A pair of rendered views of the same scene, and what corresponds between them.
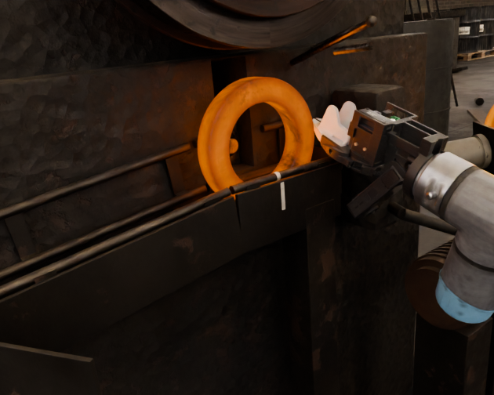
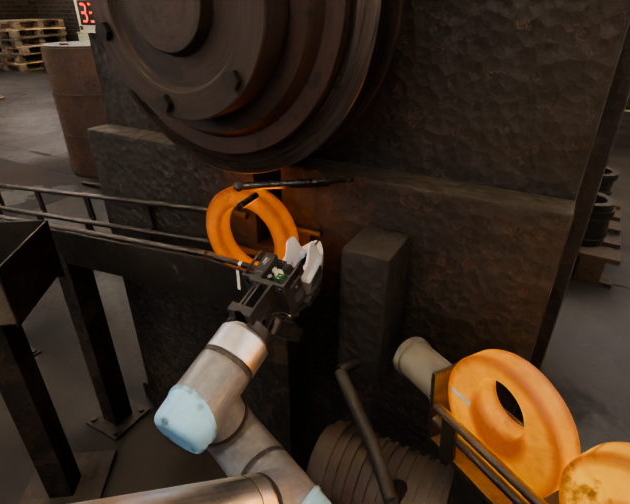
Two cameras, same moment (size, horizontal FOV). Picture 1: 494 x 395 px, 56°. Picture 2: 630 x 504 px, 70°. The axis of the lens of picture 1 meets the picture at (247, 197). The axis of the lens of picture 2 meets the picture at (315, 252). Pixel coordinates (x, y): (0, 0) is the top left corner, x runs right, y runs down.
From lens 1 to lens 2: 0.86 m
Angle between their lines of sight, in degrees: 58
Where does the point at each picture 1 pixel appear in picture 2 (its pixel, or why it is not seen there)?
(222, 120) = (213, 207)
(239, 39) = (206, 159)
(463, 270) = not seen: hidden behind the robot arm
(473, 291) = not seen: hidden behind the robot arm
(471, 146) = (425, 372)
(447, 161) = (223, 330)
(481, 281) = not seen: hidden behind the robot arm
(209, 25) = (185, 144)
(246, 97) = (229, 199)
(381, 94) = (347, 253)
